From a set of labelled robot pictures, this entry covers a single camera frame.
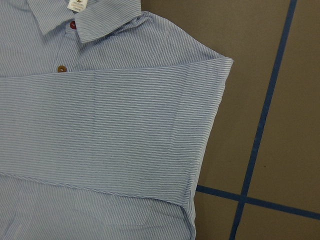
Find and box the light blue striped shirt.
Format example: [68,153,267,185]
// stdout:
[0,0,233,240]

